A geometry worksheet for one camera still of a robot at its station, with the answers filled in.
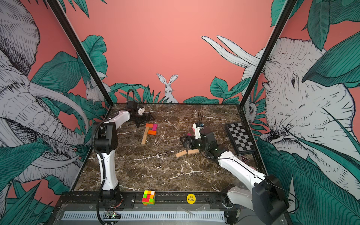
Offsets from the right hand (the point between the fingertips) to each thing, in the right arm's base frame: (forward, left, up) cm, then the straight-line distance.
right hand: (185, 137), depth 81 cm
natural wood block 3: (-3, +3, -17) cm, 17 cm away
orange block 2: (+13, +25, -15) cm, 32 cm away
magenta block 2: (+12, -2, -16) cm, 21 cm away
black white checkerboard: (+8, -39, -14) cm, 42 cm away
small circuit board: (-37, +37, -16) cm, 55 cm away
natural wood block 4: (-1, -7, -16) cm, 17 cm away
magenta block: (+18, +24, -15) cm, 33 cm away
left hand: (+22, +26, -11) cm, 36 cm away
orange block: (+20, +28, -15) cm, 37 cm away
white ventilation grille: (-37, +19, -17) cm, 45 cm away
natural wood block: (+14, +29, -15) cm, 36 cm away
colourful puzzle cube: (-30, +19, -11) cm, 37 cm away
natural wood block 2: (+8, +29, -15) cm, 34 cm away
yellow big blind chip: (-29, -3, -16) cm, 33 cm away
